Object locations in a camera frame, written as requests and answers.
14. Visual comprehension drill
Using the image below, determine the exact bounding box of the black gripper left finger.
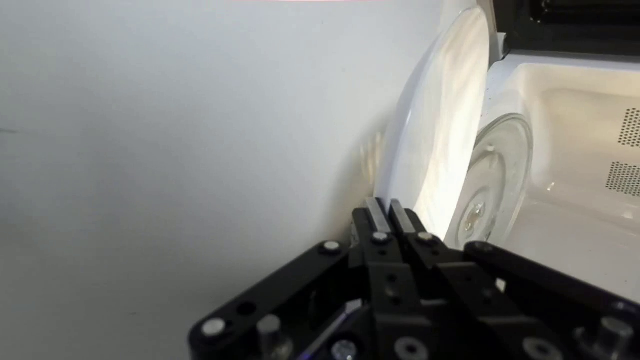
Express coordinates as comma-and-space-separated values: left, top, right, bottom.
188, 197, 431, 360

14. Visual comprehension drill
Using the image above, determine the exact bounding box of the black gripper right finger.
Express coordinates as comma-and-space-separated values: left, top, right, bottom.
389, 199, 640, 360

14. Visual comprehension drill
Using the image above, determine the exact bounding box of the white round plate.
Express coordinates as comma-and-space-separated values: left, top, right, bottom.
381, 3, 501, 244

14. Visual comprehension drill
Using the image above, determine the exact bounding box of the glass microwave turntable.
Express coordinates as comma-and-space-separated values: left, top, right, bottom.
444, 112, 537, 247

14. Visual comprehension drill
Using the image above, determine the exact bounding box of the silver microwave oven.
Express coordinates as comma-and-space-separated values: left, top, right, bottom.
442, 0, 640, 298

